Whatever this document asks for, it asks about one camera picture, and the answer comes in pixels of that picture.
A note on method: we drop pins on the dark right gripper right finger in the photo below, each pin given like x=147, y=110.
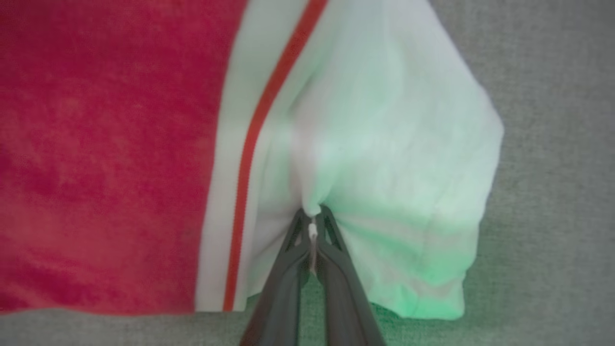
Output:
x=346, y=298

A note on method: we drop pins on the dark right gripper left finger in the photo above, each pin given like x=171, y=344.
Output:
x=278, y=293

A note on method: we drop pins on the red and white shirt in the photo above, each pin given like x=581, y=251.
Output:
x=120, y=144

